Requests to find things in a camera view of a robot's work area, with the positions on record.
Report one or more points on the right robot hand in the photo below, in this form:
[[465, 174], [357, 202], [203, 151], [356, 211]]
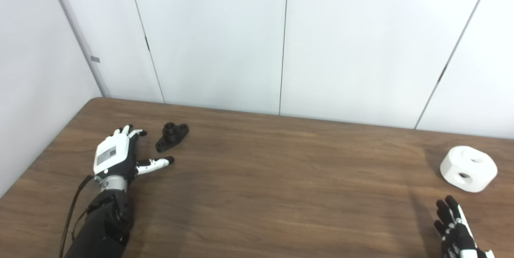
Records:
[[457, 234]]

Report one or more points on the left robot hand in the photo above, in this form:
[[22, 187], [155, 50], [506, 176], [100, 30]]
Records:
[[112, 154]]

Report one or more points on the black flanged holder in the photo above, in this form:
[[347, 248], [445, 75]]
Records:
[[172, 136]]

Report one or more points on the round white piece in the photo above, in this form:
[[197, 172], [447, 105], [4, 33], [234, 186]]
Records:
[[468, 167]]

